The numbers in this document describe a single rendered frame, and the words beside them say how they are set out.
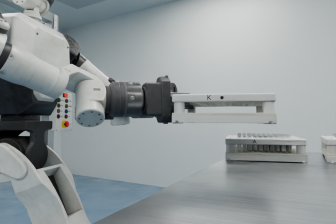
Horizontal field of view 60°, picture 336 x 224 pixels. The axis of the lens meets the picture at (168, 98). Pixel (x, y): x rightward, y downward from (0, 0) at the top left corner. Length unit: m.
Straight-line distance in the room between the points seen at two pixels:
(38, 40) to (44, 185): 0.43
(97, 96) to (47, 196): 0.39
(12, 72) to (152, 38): 4.32
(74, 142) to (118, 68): 1.73
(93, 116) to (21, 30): 0.39
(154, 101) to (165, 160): 3.86
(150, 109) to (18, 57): 0.31
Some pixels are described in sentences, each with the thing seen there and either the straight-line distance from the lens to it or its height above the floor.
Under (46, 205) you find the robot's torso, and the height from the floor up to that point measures 0.75.
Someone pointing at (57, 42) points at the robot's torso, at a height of 1.25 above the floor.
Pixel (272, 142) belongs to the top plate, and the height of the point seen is 0.93.
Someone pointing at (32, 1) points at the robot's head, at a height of 1.38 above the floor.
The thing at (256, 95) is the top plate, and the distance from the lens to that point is 0.71.
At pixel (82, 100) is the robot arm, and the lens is 0.69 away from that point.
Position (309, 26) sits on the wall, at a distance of 4.00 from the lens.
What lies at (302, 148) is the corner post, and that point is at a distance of 0.99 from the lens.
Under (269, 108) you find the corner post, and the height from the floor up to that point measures 1.02.
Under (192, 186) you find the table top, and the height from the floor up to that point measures 0.87.
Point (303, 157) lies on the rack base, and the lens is 0.99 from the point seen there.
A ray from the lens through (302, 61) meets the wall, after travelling 3.91.
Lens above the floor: 0.99
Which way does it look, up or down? 5 degrees up
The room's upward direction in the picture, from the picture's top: straight up
